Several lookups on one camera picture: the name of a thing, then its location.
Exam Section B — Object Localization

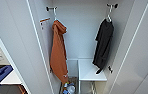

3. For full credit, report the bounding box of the white wardrobe door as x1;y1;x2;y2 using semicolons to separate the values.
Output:
104;0;148;94
0;0;56;94

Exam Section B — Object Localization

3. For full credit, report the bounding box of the white wardrobe body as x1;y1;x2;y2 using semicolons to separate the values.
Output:
26;0;148;94

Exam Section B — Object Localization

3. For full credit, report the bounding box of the orange hanging garment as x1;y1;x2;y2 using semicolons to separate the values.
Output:
49;19;70;84

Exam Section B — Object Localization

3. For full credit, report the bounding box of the white inner shelf unit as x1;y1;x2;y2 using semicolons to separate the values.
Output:
77;58;108;94

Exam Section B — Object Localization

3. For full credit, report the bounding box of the black hanging garment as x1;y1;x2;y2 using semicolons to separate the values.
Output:
92;18;115;75

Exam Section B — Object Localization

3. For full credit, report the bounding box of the white hanger with orange garment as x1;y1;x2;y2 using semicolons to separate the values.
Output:
52;8;58;23

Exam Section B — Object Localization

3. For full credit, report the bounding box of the orange label strip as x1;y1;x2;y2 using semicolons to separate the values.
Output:
39;18;52;25

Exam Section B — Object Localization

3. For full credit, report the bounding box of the small black door latch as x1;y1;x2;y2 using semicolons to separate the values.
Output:
107;65;114;74

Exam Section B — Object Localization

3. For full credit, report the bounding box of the woven brown basket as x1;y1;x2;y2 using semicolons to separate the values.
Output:
59;75;79;94

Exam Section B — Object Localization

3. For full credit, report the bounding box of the black wardrobe hook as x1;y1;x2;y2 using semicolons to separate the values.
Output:
45;5;58;12
106;3;119;10

